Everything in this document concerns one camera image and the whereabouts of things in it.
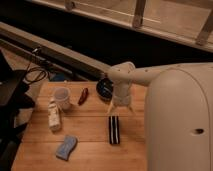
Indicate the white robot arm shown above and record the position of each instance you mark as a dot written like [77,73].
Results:
[178,112]

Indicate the dark blue bowl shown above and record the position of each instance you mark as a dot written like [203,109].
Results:
[104,89]

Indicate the white ceramic cup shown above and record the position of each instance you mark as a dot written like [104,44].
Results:
[61,96]

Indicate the red brown small object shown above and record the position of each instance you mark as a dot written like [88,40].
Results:
[83,96]

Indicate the metal window rail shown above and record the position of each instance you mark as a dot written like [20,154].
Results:
[83,64]

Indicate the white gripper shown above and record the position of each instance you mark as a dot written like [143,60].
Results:
[120,101]

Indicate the black chair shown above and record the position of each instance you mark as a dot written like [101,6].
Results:
[12,97]

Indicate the white plastic bottle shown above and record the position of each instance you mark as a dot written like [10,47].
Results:
[53,116]

